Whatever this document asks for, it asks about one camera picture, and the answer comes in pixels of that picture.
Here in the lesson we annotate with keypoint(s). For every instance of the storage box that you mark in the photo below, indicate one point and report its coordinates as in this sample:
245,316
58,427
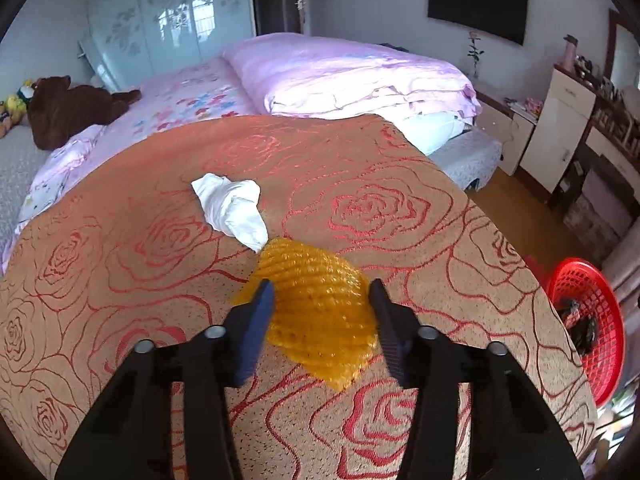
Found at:
595,225

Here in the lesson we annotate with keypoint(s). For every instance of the dark wooden dressing table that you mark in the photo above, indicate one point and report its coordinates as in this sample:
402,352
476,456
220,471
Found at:
615,152

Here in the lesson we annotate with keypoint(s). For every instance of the white tissue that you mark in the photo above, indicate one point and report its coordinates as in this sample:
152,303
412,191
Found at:
235,210

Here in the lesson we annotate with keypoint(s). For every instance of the glass sliding-door wardrobe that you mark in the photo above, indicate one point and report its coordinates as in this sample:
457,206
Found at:
170,15

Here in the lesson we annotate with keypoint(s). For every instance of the pink box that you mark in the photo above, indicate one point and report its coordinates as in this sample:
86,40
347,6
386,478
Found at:
531,105

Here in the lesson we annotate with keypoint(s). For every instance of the floral patterned plush toy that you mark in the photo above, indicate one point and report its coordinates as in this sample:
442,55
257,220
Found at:
7,120

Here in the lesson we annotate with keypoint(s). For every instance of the pink flower in vase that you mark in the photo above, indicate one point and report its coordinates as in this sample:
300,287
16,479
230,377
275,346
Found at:
475,55

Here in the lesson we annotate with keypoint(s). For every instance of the black dark cloth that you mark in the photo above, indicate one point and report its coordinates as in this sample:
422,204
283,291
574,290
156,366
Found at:
582,330

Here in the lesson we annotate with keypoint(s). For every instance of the pink floral bed sheet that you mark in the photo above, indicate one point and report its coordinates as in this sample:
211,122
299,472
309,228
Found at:
200,95

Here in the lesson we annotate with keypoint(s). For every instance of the yellow foam net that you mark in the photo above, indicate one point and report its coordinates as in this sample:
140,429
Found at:
320,310

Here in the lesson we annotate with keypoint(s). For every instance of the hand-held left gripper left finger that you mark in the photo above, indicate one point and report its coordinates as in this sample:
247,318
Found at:
257,332

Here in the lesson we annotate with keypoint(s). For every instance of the red plastic basket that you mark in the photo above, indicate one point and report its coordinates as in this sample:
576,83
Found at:
607,360

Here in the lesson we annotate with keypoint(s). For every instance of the white nightstand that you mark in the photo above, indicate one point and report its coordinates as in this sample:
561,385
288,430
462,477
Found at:
510,135

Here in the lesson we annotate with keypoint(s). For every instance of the pink duvet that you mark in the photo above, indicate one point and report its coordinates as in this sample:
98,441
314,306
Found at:
325,70

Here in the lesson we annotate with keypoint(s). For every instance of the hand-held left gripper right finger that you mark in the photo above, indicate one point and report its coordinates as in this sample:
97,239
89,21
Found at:
389,332

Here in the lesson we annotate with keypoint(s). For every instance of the orange rose-patterned blanket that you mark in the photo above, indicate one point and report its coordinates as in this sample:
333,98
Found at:
350,240

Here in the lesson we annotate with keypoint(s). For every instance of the black wall television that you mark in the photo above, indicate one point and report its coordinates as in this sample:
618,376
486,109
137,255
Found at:
477,5

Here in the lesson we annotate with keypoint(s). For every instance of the white cabinet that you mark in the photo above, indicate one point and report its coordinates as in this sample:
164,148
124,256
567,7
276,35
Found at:
555,130

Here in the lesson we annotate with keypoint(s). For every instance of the brown teddy bear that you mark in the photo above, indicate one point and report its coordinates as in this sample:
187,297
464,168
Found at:
65,110

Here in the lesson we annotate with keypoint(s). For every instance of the pink bottle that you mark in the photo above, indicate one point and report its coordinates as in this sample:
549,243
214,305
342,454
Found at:
568,55

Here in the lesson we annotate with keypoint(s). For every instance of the wall mirror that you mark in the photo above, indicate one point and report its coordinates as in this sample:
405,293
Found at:
625,60

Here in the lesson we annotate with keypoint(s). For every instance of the yellow plush toy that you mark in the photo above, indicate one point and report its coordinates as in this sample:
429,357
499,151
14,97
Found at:
25,95

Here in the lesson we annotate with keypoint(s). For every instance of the row of cosmetic bottles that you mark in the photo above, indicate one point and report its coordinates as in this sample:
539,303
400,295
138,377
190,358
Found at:
607,105

